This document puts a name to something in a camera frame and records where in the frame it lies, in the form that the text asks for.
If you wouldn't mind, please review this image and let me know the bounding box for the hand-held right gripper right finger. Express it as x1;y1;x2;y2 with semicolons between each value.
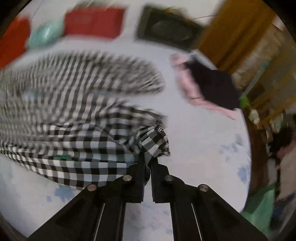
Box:
150;156;270;241

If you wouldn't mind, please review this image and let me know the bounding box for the teal plastic bag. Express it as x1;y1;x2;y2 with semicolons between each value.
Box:
28;20;65;49

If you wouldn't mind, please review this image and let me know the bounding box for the pink cloth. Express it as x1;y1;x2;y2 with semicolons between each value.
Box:
170;53;240;120

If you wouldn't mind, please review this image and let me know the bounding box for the black white checkered garment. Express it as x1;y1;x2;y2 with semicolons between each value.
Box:
0;52;171;190

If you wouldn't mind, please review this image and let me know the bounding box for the black gift bag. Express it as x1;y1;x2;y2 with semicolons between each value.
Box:
135;5;204;50

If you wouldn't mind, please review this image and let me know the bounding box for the black cloth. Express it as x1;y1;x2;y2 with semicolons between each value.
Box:
188;58;241;110

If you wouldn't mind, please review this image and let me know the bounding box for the red box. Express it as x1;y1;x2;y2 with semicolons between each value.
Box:
63;7;126;39

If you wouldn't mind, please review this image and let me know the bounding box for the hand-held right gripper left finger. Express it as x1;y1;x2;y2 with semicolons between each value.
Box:
28;151;146;241

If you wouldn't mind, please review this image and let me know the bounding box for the red plastic suitcase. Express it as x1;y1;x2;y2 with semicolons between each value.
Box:
0;17;31;69

